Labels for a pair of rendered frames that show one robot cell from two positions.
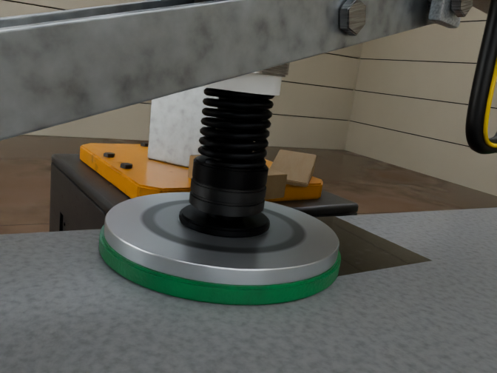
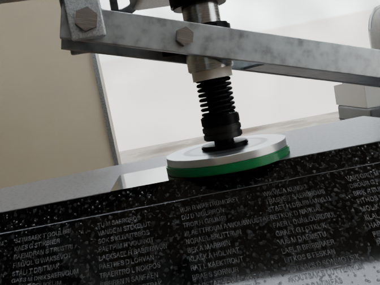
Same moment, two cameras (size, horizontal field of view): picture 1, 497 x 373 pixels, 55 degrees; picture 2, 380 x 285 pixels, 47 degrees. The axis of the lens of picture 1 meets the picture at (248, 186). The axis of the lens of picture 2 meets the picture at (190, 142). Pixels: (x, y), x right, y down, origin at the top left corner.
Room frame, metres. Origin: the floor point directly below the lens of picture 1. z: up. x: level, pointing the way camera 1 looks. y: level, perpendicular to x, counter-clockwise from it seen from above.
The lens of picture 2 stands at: (1.11, 0.38, 0.98)
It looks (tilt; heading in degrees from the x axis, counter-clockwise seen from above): 7 degrees down; 212
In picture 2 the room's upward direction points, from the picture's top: 11 degrees counter-clockwise
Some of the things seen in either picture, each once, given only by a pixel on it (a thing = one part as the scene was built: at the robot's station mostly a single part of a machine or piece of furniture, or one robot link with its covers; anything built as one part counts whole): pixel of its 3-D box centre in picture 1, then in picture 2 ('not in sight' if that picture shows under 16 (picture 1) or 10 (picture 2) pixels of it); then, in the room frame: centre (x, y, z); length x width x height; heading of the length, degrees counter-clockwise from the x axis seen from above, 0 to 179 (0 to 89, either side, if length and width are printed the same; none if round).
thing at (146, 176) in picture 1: (198, 167); not in sight; (1.21, 0.14, 0.76); 0.49 x 0.49 x 0.05; 35
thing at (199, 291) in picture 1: (222, 232); (225, 151); (0.42, 0.02, 0.87); 0.22 x 0.22 x 0.04
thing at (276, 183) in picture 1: (235, 175); not in sight; (0.97, 0.03, 0.81); 0.20 x 0.10 x 0.05; 43
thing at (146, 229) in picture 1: (223, 228); (225, 149); (0.42, 0.02, 0.87); 0.21 x 0.21 x 0.01
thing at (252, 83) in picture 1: (242, 69); (211, 68); (0.42, 0.02, 1.02); 0.07 x 0.07 x 0.04
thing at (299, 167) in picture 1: (292, 166); not in sight; (1.17, -0.10, 0.80); 0.20 x 0.10 x 0.05; 170
